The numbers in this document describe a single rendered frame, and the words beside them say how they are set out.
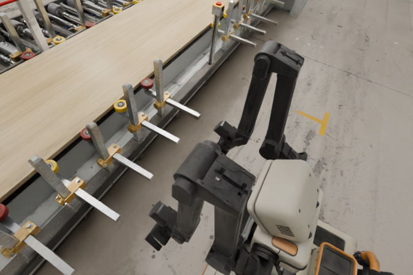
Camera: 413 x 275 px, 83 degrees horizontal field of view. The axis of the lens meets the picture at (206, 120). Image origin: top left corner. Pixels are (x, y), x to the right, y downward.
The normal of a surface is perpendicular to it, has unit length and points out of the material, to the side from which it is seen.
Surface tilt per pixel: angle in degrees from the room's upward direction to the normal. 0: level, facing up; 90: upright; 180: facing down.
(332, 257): 0
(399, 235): 0
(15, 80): 0
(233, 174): 14
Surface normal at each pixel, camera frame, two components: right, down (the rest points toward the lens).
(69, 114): 0.10, -0.64
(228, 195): 0.30, -0.51
